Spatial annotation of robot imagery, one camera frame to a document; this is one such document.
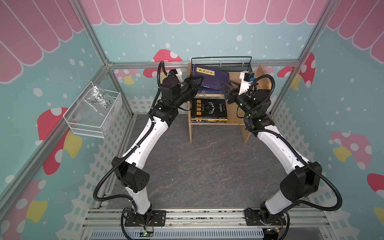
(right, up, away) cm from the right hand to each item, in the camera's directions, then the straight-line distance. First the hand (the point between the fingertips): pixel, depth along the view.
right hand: (224, 81), depth 67 cm
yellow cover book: (-8, -16, +16) cm, 24 cm away
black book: (-6, -9, +20) cm, 23 cm away
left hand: (-9, 0, -1) cm, 9 cm away
